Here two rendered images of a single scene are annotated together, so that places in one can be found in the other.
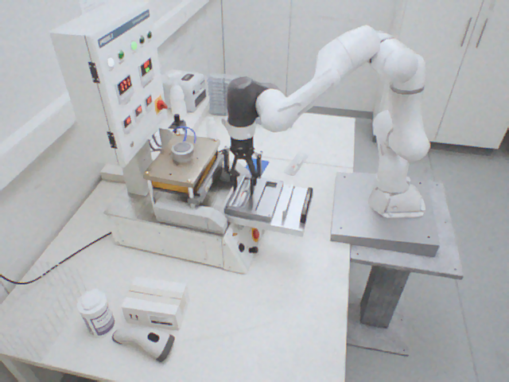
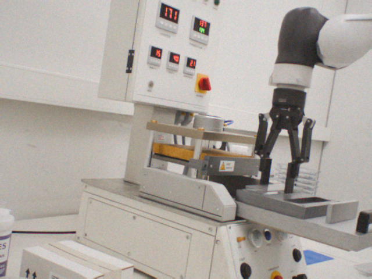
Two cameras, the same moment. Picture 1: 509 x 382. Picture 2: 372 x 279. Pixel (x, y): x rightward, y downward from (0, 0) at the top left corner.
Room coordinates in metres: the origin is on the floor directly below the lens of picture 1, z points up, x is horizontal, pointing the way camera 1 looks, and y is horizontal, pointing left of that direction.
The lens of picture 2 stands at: (0.02, -0.19, 1.14)
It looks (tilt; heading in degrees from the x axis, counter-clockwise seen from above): 3 degrees down; 23
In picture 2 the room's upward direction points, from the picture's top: 9 degrees clockwise
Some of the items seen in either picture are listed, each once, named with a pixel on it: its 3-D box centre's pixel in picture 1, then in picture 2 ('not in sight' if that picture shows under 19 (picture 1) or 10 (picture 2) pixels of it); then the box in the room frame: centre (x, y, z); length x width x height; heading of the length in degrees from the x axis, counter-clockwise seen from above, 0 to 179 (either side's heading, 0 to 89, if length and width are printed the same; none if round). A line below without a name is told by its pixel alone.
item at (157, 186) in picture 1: (185, 165); (207, 146); (1.15, 0.23, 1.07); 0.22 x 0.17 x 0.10; 164
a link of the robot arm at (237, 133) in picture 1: (237, 123); (288, 78); (1.10, 0.04, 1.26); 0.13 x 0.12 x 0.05; 165
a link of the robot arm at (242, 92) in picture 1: (254, 97); (318, 39); (1.10, -0.01, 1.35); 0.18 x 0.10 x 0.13; 104
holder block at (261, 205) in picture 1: (254, 196); (290, 201); (1.07, -0.01, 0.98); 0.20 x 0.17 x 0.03; 164
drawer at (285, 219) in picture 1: (267, 201); (308, 211); (1.05, -0.06, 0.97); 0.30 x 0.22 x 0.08; 74
